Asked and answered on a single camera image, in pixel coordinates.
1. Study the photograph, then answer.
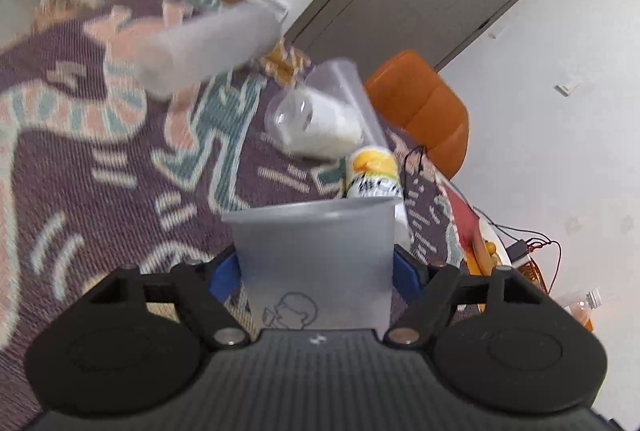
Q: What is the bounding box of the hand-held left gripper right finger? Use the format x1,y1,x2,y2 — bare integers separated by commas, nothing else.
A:
383,245,547,348

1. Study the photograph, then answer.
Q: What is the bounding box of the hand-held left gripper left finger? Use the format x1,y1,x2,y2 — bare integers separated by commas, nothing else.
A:
87,245,252,350

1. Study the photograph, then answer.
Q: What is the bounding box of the purple printed blanket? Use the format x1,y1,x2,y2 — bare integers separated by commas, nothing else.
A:
0,0,483,431

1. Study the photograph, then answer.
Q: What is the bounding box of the clear container with white contents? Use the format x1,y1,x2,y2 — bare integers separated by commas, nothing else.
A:
264,58,389,161

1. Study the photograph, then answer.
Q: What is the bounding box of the black charger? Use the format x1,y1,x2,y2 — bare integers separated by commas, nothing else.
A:
506,238,535,261

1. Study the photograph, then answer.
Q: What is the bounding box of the white plate with food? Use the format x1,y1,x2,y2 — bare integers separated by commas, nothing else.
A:
465,216,513,276

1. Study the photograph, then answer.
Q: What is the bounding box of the red cable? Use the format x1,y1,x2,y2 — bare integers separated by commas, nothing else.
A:
525,238,563,296

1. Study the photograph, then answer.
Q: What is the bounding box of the frosted plastic cup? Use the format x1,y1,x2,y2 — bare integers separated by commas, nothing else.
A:
132,4,284,100

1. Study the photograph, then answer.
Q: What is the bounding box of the frosted cup with line drawing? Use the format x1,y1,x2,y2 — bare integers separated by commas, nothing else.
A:
221,197,404,333

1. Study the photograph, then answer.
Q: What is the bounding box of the clear plastic bottle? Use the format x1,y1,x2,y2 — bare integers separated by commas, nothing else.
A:
556,288,604,332

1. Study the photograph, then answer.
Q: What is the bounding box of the yellow and white can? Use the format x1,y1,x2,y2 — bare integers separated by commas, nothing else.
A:
345,146,404,201

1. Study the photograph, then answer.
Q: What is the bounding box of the orange chair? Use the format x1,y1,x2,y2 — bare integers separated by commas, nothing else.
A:
364,50,470,180

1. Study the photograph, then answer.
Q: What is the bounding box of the red mat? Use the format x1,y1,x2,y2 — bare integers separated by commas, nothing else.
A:
440,181,481,262

